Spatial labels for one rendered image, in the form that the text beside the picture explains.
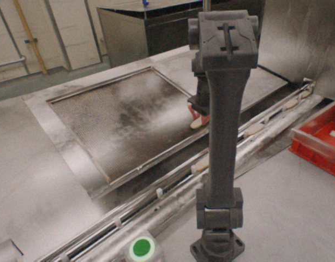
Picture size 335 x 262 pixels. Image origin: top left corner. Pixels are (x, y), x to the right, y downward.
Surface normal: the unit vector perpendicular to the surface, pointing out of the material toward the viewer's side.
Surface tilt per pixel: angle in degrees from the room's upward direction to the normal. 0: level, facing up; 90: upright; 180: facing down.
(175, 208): 0
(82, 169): 10
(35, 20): 90
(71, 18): 90
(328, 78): 90
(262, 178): 0
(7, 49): 90
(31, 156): 0
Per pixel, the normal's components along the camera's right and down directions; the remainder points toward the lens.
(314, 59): -0.74, 0.42
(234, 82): 0.02, 0.58
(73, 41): 0.67, 0.43
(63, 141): 0.08, -0.72
